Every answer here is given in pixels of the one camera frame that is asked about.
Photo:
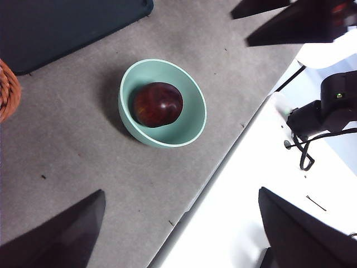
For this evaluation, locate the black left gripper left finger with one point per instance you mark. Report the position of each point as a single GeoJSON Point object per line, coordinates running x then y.
{"type": "Point", "coordinates": [50, 240]}

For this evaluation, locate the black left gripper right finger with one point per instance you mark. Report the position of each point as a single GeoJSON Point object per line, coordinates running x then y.
{"type": "Point", "coordinates": [306, 240]}

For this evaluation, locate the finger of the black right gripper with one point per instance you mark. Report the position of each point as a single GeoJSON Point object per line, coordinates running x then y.
{"type": "Point", "coordinates": [301, 28]}
{"type": "Point", "coordinates": [262, 7]}

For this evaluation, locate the dark red plum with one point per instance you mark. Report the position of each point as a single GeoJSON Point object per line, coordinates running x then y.
{"type": "Point", "coordinates": [157, 104]}

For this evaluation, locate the teal ribbed bowl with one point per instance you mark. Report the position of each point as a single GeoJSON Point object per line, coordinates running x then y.
{"type": "Point", "coordinates": [184, 128]}

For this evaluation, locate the white curved panel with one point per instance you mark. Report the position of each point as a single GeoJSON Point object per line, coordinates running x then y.
{"type": "Point", "coordinates": [329, 53]}

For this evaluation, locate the thin black hairpin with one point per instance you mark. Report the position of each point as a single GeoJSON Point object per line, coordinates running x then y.
{"type": "Point", "coordinates": [316, 203]}

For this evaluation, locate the brown wicker basket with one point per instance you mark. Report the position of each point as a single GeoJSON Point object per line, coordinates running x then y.
{"type": "Point", "coordinates": [8, 92]}

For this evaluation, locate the dark teal rectangular tray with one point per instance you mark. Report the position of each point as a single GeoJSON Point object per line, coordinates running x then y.
{"type": "Point", "coordinates": [64, 30]}

